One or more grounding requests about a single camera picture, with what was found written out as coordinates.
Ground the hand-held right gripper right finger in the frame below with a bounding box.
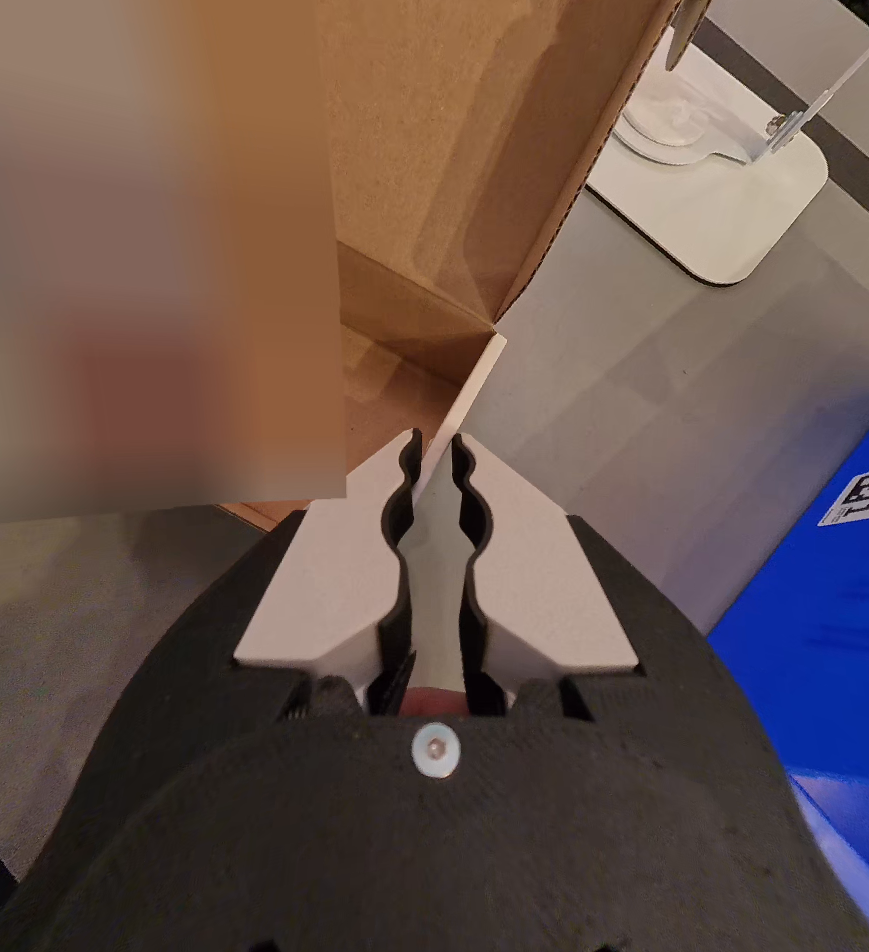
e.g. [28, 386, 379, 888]
[451, 433, 641, 705]

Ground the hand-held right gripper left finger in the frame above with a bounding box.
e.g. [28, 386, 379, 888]
[233, 428, 424, 708]

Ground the white cardboard box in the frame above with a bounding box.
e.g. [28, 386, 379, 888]
[219, 0, 706, 685]

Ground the person's right hand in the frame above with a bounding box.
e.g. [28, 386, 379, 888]
[402, 686, 469, 718]

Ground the blue plastic bin with tag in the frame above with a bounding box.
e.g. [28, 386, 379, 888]
[705, 381, 869, 952]

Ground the clear acrylic strut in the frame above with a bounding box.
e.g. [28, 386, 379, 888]
[769, 7, 869, 148]

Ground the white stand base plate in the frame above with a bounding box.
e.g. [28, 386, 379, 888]
[586, 41, 829, 285]

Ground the clear acrylic bracket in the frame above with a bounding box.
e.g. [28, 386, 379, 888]
[613, 74, 805, 170]

